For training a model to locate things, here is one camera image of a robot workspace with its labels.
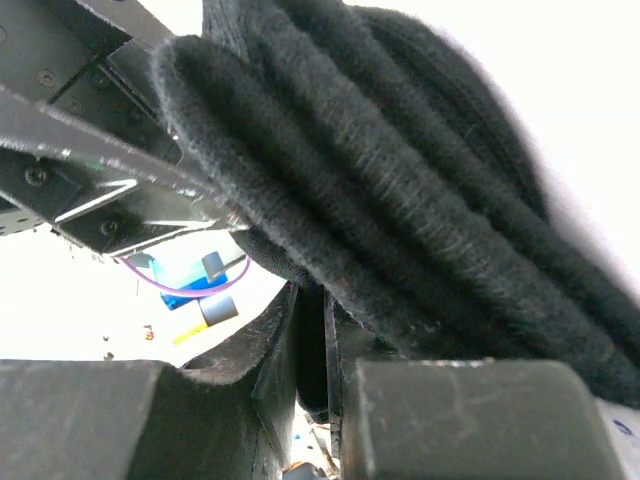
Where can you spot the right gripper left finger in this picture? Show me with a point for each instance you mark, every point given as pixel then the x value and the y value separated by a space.
pixel 227 417

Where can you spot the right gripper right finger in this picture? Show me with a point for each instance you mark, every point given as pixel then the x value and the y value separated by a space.
pixel 436 419

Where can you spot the black white-striped sock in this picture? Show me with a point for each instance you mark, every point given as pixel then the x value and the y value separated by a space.
pixel 369 157

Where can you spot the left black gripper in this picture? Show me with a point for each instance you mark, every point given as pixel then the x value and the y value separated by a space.
pixel 84 147

